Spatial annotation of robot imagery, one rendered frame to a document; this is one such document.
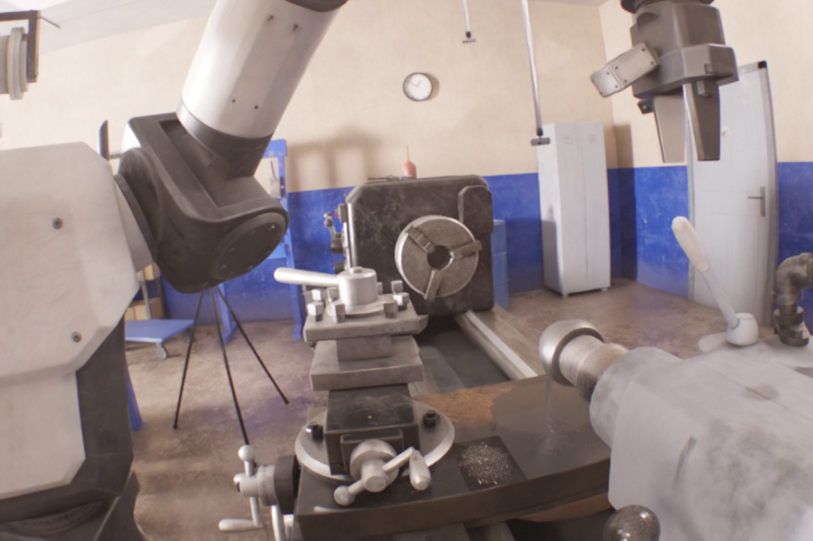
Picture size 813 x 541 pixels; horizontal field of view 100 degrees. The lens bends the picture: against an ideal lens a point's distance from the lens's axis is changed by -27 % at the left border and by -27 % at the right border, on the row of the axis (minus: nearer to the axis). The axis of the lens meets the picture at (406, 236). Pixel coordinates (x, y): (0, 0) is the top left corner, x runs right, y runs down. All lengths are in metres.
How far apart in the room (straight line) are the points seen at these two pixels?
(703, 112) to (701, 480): 0.26
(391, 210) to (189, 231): 1.27
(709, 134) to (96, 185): 0.46
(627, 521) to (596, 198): 4.87
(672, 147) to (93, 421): 0.52
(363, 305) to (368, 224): 0.91
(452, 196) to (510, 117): 3.70
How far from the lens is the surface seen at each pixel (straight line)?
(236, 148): 0.38
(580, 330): 0.60
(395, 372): 0.68
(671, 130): 0.43
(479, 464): 0.69
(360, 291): 0.70
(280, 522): 0.90
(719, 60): 0.37
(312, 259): 4.95
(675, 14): 0.38
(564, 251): 4.96
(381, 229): 1.60
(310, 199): 4.90
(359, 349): 0.71
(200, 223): 0.37
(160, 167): 0.40
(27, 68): 0.43
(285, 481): 0.75
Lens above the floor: 1.32
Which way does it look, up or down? 6 degrees down
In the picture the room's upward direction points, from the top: 5 degrees counter-clockwise
